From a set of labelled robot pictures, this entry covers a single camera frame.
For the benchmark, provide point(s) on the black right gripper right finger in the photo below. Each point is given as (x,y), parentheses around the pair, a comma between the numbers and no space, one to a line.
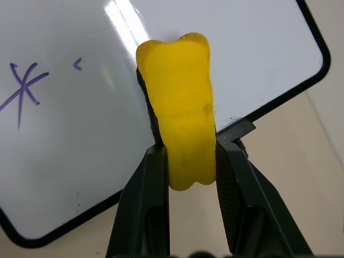
(242,193)

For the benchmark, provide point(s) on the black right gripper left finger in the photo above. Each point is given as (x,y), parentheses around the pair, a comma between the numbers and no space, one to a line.
(142,204)

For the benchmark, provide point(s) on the yellow whiteboard eraser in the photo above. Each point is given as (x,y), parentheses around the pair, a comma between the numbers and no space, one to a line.
(182,113)

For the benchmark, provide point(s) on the black whiteboard stand clip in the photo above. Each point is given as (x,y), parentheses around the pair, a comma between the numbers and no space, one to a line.
(239,131)

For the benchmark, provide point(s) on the black-framed whiteboard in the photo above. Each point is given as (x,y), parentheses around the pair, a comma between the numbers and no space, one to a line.
(80,113)

